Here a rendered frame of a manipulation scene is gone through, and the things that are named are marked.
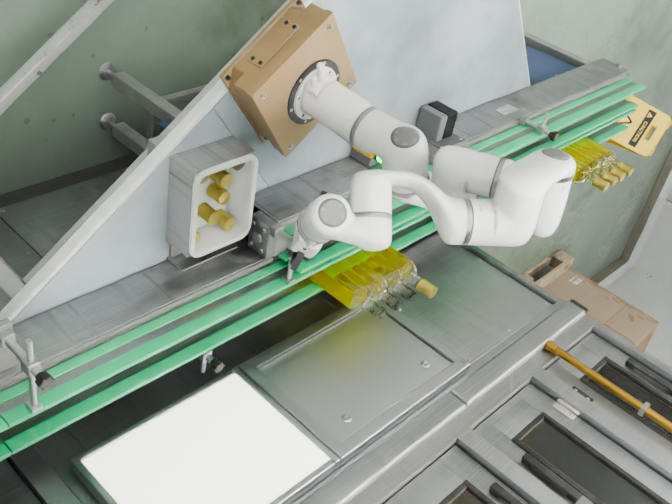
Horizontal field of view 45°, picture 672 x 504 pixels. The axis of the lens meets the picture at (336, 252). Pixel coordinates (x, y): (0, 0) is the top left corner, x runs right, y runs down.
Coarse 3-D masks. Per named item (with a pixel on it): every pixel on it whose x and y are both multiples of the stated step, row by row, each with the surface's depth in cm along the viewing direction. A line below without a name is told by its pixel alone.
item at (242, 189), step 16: (240, 160) 173; (256, 160) 177; (240, 176) 182; (256, 176) 180; (192, 192) 168; (240, 192) 184; (192, 208) 170; (224, 208) 189; (240, 208) 186; (192, 224) 173; (208, 224) 187; (240, 224) 188; (192, 240) 175; (208, 240) 183; (224, 240) 184
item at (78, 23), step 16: (96, 0) 204; (112, 0) 206; (288, 0) 185; (80, 16) 203; (96, 16) 205; (272, 16) 184; (64, 32) 202; (80, 32) 204; (48, 48) 201; (64, 48) 203; (32, 64) 200; (48, 64) 202; (16, 80) 199; (32, 80) 201; (0, 96) 198; (16, 96) 200; (0, 112) 199; (112, 192) 174; (96, 208) 174; (80, 224) 173; (64, 240) 172; (48, 256) 172; (0, 272) 173; (32, 272) 171; (16, 288) 170
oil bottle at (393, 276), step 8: (360, 256) 205; (368, 256) 205; (376, 256) 206; (368, 264) 203; (376, 264) 203; (384, 264) 204; (384, 272) 201; (392, 272) 201; (400, 272) 202; (392, 280) 200; (400, 280) 202; (392, 288) 201
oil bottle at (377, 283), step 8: (352, 256) 204; (344, 264) 201; (352, 264) 201; (360, 264) 202; (352, 272) 199; (360, 272) 199; (368, 272) 200; (376, 272) 200; (368, 280) 197; (376, 280) 198; (384, 280) 198; (376, 288) 196; (384, 288) 197; (376, 296) 197
